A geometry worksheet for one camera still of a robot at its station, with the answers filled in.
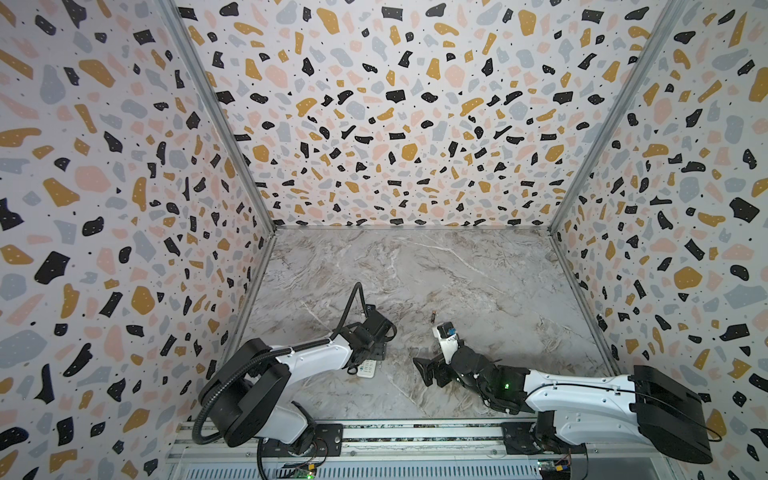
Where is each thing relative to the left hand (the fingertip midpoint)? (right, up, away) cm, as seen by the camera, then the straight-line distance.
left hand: (375, 341), depth 89 cm
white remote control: (-2, -6, -5) cm, 8 cm away
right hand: (+13, +1, -11) cm, 17 cm away
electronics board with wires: (-15, -25, -19) cm, 35 cm away
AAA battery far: (+18, +6, +8) cm, 21 cm away
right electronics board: (+45, -26, -17) cm, 54 cm away
